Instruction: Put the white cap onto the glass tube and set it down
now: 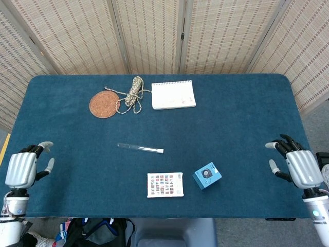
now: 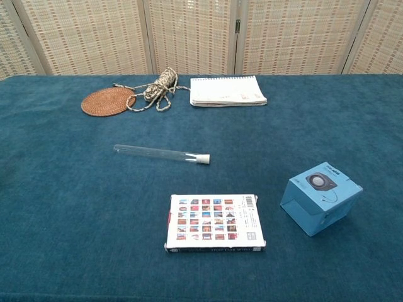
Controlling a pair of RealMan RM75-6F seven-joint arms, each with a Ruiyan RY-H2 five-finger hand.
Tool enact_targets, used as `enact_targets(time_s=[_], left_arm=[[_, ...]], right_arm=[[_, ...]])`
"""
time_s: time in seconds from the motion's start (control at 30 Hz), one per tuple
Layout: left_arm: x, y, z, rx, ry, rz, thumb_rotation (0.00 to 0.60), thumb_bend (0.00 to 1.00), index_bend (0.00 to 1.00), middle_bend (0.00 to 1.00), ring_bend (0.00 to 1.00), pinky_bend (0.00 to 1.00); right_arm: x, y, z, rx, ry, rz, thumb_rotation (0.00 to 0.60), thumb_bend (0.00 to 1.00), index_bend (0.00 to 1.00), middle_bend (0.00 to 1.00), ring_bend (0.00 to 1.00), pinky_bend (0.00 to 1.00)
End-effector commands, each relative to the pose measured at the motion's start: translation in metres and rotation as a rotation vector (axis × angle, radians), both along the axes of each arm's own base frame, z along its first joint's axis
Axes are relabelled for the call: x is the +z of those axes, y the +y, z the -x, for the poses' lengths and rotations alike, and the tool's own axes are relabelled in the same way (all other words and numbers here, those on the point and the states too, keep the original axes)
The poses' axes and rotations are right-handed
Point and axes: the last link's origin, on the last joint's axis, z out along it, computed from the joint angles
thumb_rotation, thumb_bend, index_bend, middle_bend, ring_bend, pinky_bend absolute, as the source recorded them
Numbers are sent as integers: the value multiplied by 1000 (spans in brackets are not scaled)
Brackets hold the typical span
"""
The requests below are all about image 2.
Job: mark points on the woven bamboo folding screen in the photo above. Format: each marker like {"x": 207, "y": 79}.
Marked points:
{"x": 189, "y": 31}

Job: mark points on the clear glass test tube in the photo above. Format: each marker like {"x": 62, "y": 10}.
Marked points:
{"x": 151, "y": 153}

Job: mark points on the white box with picture grid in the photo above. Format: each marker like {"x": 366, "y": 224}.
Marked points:
{"x": 214, "y": 220}

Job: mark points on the dark teal tablecloth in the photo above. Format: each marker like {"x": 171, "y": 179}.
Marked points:
{"x": 94, "y": 188}

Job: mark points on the small white plastic cap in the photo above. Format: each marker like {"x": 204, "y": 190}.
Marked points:
{"x": 204, "y": 158}

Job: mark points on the white spiral notebook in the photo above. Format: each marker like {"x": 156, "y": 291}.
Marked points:
{"x": 226, "y": 91}

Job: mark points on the light blue cardboard box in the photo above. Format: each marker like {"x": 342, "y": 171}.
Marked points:
{"x": 318, "y": 201}

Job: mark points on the round brown woven coaster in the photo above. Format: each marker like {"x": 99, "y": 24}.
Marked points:
{"x": 107, "y": 101}

